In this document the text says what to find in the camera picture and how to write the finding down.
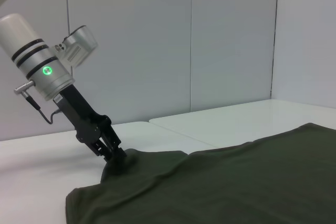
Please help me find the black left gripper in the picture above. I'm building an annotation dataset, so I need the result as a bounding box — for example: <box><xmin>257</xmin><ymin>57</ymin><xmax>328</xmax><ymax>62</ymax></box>
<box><xmin>54</xmin><ymin>85</ymin><xmax>127</xmax><ymax>162</ymax></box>

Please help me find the dark green shirt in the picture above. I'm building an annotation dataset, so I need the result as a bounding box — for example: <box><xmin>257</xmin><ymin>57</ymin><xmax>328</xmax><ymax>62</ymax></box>
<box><xmin>65</xmin><ymin>122</ymin><xmax>336</xmax><ymax>224</ymax></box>

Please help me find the left gripper cable with connector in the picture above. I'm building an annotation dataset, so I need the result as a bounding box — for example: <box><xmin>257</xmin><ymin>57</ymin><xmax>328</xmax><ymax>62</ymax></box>
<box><xmin>14</xmin><ymin>81</ymin><xmax>62</xmax><ymax>125</ymax></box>

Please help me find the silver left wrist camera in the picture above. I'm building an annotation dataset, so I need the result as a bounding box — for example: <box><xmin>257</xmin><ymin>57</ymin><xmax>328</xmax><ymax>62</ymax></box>
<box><xmin>62</xmin><ymin>25</ymin><xmax>99</xmax><ymax>68</ymax></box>

